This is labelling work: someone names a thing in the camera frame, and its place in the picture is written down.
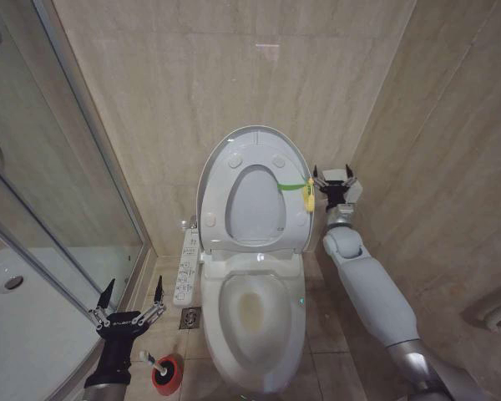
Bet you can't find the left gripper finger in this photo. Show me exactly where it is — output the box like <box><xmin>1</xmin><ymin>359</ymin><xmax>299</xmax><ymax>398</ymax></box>
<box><xmin>133</xmin><ymin>275</ymin><xmax>167</xmax><ymax>327</ymax></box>
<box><xmin>88</xmin><ymin>279</ymin><xmax>115</xmax><ymax>332</ymax></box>

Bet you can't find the toilet brush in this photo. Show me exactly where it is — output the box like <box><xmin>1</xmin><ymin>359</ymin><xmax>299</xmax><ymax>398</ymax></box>
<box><xmin>139</xmin><ymin>350</ymin><xmax>168</xmax><ymax>375</ymax></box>

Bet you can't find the red toilet brush holder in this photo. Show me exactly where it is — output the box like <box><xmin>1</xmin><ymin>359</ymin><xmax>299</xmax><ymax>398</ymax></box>
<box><xmin>150</xmin><ymin>353</ymin><xmax>183</xmax><ymax>397</ymax></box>

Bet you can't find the white toilet lid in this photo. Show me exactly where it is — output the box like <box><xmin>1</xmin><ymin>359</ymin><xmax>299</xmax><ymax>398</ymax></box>
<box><xmin>195</xmin><ymin>124</ymin><xmax>315</xmax><ymax>254</ymax></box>

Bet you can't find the white toilet bowl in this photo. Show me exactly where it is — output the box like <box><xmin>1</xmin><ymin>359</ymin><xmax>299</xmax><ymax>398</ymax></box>
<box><xmin>200</xmin><ymin>248</ymin><xmax>309</xmax><ymax>396</ymax></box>

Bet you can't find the yellow tag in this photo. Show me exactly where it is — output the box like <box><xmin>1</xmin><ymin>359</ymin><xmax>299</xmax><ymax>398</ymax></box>
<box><xmin>301</xmin><ymin>176</ymin><xmax>316</xmax><ymax>213</ymax></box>

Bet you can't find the white bidet control panel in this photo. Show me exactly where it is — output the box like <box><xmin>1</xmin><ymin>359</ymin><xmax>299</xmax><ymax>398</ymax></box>
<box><xmin>173</xmin><ymin>227</ymin><xmax>202</xmax><ymax>307</ymax></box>

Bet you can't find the metal floor drain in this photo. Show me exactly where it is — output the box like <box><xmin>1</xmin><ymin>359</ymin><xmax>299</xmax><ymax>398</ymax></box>
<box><xmin>179</xmin><ymin>306</ymin><xmax>203</xmax><ymax>332</ymax></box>

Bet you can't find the white shower tray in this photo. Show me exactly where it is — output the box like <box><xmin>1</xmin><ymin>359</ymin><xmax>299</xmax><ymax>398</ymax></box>
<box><xmin>0</xmin><ymin>245</ymin><xmax>145</xmax><ymax>401</ymax></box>

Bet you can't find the glass shower door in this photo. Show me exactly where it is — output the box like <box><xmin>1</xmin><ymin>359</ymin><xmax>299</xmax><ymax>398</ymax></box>
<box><xmin>0</xmin><ymin>0</ymin><xmax>154</xmax><ymax>312</ymax></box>

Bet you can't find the green strap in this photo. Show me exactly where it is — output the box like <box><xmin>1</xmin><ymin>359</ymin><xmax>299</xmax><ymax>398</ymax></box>
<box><xmin>277</xmin><ymin>179</ymin><xmax>310</xmax><ymax>192</ymax></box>

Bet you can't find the white toilet seat ring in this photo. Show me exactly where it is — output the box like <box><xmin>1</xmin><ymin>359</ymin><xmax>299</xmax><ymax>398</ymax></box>
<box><xmin>200</xmin><ymin>140</ymin><xmax>314</xmax><ymax>251</ymax></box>

